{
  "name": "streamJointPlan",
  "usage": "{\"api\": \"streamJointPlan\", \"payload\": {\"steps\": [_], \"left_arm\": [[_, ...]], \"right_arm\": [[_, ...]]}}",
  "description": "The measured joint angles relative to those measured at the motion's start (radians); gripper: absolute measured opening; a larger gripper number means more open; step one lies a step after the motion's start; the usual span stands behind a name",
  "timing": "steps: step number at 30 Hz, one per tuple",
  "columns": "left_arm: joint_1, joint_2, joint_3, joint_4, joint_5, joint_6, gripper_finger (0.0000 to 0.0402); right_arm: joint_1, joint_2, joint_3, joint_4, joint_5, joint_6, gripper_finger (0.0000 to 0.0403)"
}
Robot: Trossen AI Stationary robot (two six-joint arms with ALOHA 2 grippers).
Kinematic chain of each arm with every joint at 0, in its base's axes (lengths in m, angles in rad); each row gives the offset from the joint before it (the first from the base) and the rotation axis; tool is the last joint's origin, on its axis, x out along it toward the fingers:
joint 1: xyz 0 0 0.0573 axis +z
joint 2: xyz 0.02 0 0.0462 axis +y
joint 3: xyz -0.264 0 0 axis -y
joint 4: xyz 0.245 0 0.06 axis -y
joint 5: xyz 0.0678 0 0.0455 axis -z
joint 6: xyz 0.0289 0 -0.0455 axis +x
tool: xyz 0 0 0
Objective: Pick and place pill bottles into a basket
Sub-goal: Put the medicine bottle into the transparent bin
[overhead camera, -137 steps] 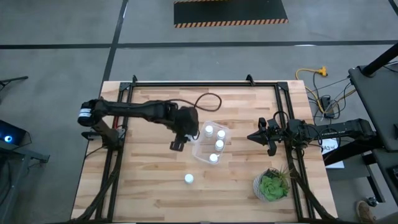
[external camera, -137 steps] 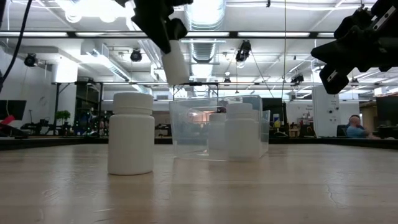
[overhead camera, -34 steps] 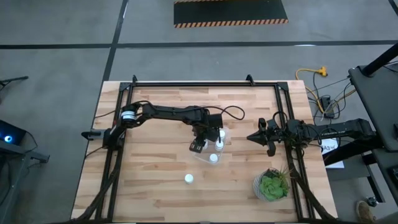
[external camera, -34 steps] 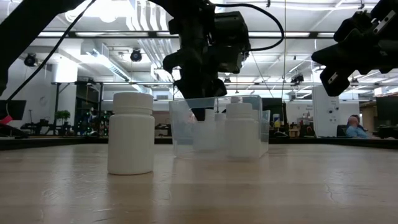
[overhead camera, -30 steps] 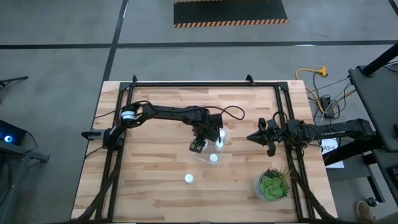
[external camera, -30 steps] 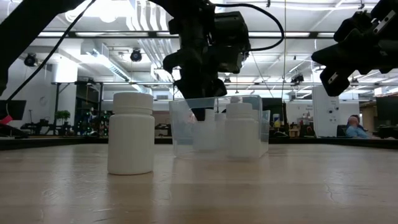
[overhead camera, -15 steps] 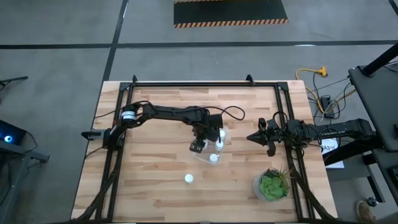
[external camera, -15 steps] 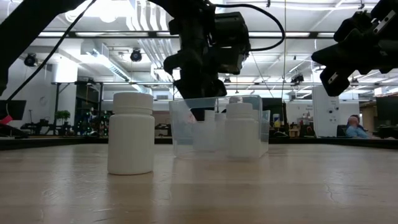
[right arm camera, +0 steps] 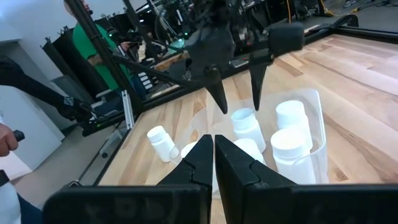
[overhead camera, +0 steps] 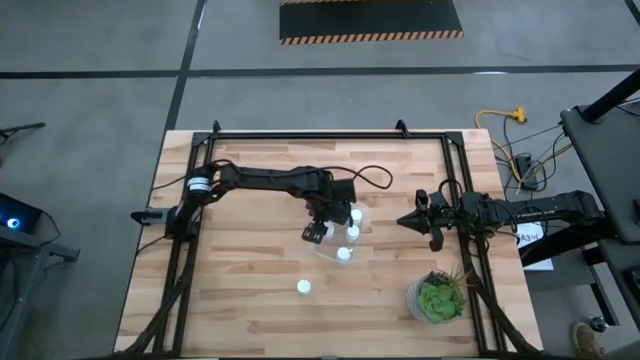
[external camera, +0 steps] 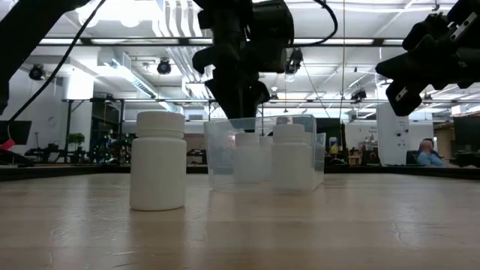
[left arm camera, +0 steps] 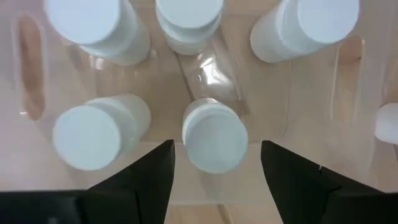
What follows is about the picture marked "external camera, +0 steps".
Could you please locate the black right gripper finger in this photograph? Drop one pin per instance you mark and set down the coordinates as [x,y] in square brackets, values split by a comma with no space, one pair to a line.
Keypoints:
[405,99]
[408,67]

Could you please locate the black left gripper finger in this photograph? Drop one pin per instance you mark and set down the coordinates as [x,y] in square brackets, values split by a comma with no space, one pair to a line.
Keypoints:
[253,101]
[230,97]

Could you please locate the clear plastic basket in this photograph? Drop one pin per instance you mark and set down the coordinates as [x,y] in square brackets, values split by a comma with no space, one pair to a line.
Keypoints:
[219,180]

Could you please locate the white pillar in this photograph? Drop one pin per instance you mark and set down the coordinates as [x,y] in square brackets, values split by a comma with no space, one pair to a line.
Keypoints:
[393,138]

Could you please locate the black hanging spotlight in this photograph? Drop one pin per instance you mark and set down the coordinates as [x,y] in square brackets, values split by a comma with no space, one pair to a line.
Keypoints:
[298,60]
[164,67]
[359,95]
[36,72]

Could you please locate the person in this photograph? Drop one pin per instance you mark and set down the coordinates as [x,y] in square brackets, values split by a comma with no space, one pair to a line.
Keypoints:
[429,159]

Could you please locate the black monitor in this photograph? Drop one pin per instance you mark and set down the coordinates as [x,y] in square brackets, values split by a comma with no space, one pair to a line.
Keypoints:
[467,131]
[18,131]
[333,125]

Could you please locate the yellow canister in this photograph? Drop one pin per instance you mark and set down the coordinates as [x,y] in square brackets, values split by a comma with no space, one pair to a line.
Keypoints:
[333,146]

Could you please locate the black shelving rack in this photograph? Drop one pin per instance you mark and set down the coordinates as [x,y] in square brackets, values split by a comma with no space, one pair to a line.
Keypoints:
[99,116]

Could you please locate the leafy green potted plant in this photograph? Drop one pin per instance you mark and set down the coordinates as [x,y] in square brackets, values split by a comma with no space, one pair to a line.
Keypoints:
[76,138]

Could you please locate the red object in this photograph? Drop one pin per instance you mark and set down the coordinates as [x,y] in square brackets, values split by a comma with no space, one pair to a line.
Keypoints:
[6,144]

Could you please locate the long ceiling light rail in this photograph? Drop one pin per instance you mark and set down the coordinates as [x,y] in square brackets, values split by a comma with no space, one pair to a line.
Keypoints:
[131,41]

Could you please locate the black metal table frame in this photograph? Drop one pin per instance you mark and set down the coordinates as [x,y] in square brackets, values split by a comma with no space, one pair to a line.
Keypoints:
[56,173]

